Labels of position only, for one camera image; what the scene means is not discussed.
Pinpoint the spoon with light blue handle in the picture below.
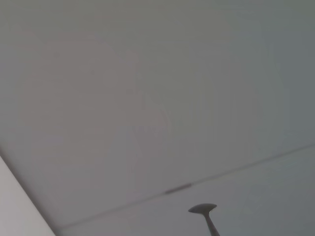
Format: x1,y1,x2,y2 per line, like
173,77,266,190
188,203,221,236

